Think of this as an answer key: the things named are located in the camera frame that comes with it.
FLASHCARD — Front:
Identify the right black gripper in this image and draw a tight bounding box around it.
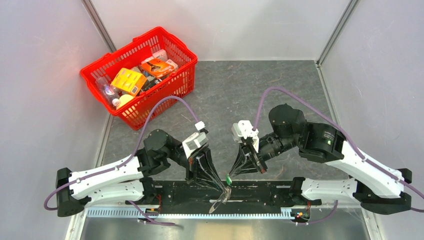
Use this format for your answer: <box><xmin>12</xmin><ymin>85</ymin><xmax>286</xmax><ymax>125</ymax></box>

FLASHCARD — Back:
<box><xmin>229</xmin><ymin>131</ymin><xmax>300</xmax><ymax>177</ymax></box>

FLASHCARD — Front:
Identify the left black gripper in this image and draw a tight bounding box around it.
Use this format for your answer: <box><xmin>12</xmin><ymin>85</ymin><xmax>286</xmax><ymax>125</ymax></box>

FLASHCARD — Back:
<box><xmin>167</xmin><ymin>139</ymin><xmax>226</xmax><ymax>193</ymax></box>

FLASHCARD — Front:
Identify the green key tag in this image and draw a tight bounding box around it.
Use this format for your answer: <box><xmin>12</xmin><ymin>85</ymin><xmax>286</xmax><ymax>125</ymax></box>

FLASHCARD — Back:
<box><xmin>225</xmin><ymin>174</ymin><xmax>232</xmax><ymax>186</ymax></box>

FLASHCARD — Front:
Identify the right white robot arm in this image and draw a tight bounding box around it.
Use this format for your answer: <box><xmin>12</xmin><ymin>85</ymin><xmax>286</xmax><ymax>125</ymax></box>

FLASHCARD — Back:
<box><xmin>226</xmin><ymin>104</ymin><xmax>412</xmax><ymax>215</ymax></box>

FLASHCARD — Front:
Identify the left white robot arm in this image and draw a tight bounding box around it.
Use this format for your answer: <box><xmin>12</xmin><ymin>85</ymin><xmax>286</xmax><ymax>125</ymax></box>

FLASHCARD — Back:
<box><xmin>55</xmin><ymin>129</ymin><xmax>231</xmax><ymax>217</ymax></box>

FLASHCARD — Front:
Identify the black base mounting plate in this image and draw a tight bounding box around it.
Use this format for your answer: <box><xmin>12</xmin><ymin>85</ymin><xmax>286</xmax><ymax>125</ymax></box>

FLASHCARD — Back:
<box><xmin>135</xmin><ymin>180</ymin><xmax>323</xmax><ymax>215</ymax></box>

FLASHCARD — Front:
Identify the yellow round ball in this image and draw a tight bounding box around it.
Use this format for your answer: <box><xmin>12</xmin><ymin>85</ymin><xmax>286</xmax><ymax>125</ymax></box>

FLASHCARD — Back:
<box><xmin>116</xmin><ymin>94</ymin><xmax>134</xmax><ymax>109</ymax></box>

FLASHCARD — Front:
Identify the yellow orange carton box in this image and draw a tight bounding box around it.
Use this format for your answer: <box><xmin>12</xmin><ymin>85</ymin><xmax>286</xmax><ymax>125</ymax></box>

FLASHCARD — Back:
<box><xmin>111</xmin><ymin>68</ymin><xmax>147</xmax><ymax>97</ymax></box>

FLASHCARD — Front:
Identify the red plastic shopping basket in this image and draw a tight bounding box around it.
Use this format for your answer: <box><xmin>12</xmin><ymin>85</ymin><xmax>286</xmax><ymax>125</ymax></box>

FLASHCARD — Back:
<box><xmin>80</xmin><ymin>26</ymin><xmax>198</xmax><ymax>131</ymax></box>

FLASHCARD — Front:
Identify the clear plastic bottle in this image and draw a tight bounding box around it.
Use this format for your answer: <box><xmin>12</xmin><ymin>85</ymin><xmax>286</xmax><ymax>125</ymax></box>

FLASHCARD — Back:
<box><xmin>95</xmin><ymin>76</ymin><xmax>121</xmax><ymax>108</ymax></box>

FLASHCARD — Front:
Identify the white small box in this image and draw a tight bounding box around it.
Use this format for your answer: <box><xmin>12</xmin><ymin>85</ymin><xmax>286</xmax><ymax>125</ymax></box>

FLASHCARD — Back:
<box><xmin>141</xmin><ymin>49</ymin><xmax>169</xmax><ymax>64</ymax></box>

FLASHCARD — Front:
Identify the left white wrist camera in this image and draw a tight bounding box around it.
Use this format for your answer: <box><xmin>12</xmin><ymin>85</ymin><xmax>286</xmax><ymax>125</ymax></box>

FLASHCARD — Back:
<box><xmin>182</xmin><ymin>132</ymin><xmax>208</xmax><ymax>159</ymax></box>

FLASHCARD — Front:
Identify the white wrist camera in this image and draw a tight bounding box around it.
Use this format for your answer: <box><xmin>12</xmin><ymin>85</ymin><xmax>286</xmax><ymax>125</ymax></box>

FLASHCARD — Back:
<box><xmin>231</xmin><ymin>120</ymin><xmax>260</xmax><ymax>153</ymax></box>
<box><xmin>182</xmin><ymin>132</ymin><xmax>208</xmax><ymax>159</ymax></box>

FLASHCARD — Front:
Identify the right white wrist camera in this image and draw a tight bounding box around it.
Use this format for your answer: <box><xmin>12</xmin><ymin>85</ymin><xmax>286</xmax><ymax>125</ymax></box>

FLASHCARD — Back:
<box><xmin>231</xmin><ymin>120</ymin><xmax>260</xmax><ymax>153</ymax></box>

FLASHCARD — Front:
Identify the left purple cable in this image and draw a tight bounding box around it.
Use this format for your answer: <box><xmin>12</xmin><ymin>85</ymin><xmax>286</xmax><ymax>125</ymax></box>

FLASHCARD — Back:
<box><xmin>43</xmin><ymin>95</ymin><xmax>205</xmax><ymax>227</ymax></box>

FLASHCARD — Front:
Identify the purple cable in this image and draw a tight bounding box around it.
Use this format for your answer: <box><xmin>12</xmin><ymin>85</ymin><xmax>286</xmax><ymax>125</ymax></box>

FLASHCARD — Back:
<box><xmin>43</xmin><ymin>95</ymin><xmax>205</xmax><ymax>227</ymax></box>
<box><xmin>253</xmin><ymin>86</ymin><xmax>424</xmax><ymax>227</ymax></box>

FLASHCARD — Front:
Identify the white slotted cable duct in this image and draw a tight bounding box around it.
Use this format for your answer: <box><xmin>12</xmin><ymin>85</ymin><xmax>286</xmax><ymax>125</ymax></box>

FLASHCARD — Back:
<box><xmin>86</xmin><ymin>206</ymin><xmax>294</xmax><ymax>220</ymax></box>

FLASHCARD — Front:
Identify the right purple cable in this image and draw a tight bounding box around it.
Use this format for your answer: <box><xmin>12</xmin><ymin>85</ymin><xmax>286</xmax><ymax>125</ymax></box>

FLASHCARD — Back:
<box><xmin>253</xmin><ymin>86</ymin><xmax>424</xmax><ymax>227</ymax></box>

